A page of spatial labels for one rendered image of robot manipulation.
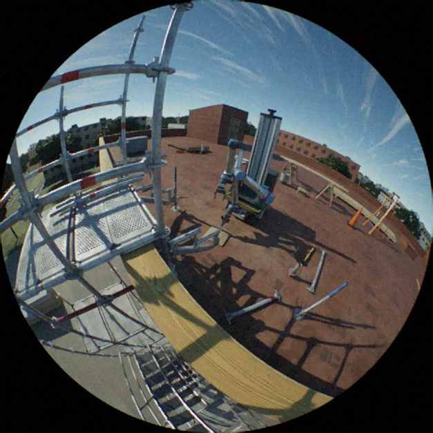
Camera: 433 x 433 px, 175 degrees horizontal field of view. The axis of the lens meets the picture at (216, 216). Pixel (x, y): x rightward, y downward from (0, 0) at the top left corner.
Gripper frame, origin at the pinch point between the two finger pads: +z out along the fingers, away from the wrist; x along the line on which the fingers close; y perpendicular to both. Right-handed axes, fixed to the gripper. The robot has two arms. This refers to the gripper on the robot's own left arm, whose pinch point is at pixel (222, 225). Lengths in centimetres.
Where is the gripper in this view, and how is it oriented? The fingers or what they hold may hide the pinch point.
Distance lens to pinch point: 207.2
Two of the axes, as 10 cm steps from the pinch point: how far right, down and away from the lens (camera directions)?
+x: 6.8, 5.2, -5.1
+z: -4.3, 8.5, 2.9
